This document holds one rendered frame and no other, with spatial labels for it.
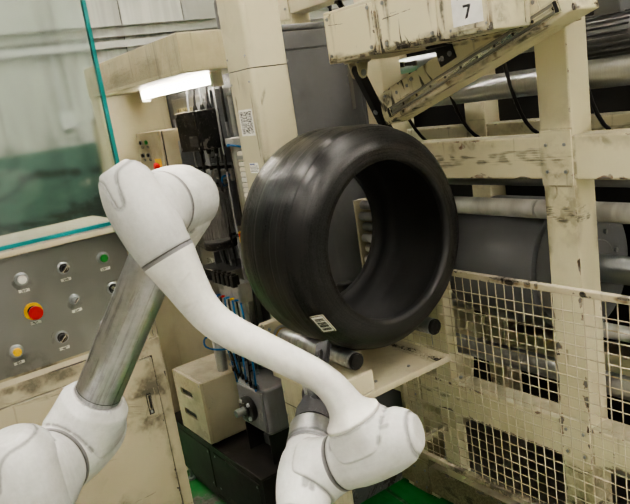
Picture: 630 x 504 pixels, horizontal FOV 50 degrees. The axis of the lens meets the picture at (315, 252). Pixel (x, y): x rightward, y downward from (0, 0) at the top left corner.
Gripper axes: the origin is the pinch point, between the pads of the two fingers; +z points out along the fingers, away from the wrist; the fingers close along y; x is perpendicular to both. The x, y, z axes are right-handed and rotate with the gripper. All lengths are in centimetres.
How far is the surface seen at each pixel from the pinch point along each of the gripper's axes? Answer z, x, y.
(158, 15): 941, -392, -11
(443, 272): 37.7, 23.6, 16.9
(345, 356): 14.5, -3.0, 14.1
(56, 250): 44, -75, -34
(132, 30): 906, -428, -15
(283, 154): 42, 2, -31
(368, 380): 13.3, -1.0, 22.8
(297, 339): 28.5, -19.1, 14.1
